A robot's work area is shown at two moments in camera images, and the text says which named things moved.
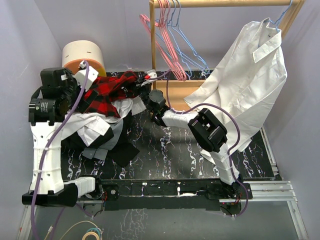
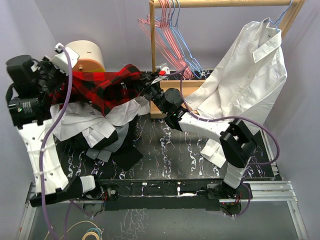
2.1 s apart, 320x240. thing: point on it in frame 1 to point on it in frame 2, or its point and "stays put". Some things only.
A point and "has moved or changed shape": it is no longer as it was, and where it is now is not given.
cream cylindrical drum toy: x=73 y=52 stays put
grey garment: x=100 y=152 to x=104 y=154
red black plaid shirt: x=106 y=90 has moved or changed shape
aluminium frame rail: x=269 y=191 stays put
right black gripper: x=138 y=86 to x=146 y=82
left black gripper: x=71 y=80 to x=47 y=64
